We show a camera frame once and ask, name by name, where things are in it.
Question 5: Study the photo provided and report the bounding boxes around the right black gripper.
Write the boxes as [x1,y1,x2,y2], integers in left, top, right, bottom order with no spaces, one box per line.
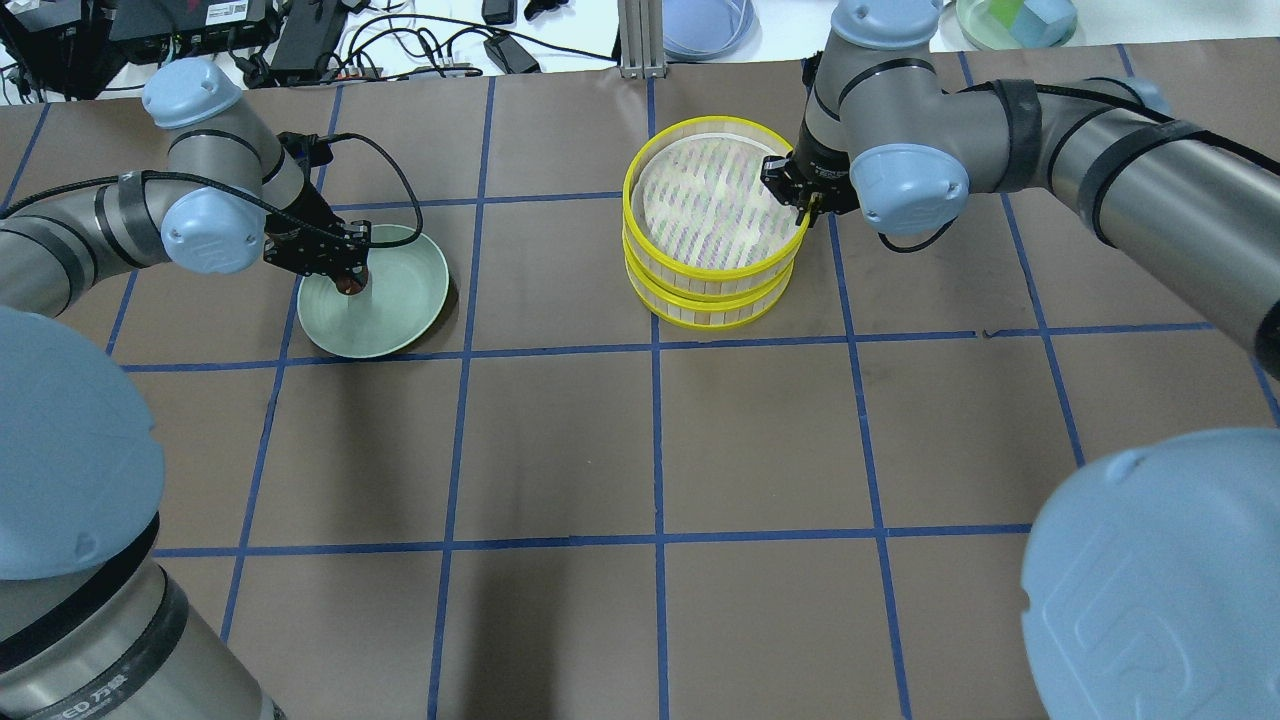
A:
[760,150,859,229]

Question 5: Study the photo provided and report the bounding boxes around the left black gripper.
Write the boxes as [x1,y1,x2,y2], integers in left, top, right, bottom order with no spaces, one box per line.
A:
[262,195,372,287]

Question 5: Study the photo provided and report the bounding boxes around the brown bun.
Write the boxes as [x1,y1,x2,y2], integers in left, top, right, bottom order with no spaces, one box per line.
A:
[334,277,367,297]

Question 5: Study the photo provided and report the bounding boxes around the yellow bamboo steamer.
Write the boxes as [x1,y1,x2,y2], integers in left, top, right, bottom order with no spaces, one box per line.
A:
[625,264,794,331]
[622,115,806,299]

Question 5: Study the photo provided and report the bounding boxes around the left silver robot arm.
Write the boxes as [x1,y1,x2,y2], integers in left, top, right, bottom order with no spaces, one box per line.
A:
[3,59,371,719]

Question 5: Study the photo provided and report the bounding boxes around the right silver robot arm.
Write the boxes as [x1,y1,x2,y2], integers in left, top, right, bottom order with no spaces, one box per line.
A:
[762,1,1279,719]

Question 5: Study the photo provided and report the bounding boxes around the green plate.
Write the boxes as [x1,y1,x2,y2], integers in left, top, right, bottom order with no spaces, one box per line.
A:
[294,233,451,359]

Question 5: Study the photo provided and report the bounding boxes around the blue plate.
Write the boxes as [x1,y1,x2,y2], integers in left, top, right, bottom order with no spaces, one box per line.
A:
[660,1,756,61]

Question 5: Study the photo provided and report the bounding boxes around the green glass bowl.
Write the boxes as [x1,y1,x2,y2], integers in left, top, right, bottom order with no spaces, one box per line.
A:
[954,1,1078,50]

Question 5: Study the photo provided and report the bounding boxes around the black power brick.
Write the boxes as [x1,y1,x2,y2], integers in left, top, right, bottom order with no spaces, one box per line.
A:
[483,33,541,76]

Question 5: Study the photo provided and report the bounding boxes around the green sponge block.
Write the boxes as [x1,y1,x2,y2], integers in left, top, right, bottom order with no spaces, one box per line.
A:
[986,0,1024,36]

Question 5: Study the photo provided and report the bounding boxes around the blue sponge block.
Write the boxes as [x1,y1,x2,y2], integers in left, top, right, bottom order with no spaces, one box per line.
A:
[1012,1,1076,47]

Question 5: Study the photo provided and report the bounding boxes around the aluminium frame post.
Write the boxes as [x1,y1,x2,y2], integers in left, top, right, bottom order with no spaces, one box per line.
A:
[617,0,668,79]

